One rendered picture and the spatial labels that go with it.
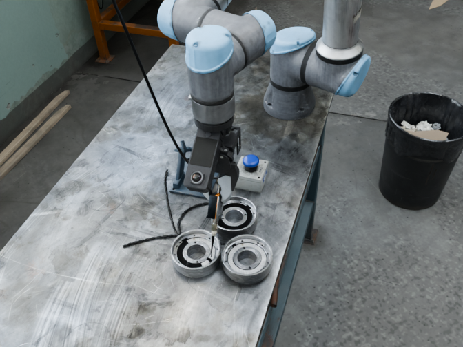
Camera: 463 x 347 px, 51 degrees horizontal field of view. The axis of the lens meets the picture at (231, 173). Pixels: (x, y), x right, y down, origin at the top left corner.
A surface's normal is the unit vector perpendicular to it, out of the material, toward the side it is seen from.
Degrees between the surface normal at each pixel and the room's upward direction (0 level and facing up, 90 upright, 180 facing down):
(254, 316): 0
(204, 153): 31
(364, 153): 0
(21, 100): 90
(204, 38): 1
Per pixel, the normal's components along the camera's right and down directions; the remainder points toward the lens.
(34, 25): 0.95, 0.19
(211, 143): -0.18, -0.29
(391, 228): -0.04, -0.73
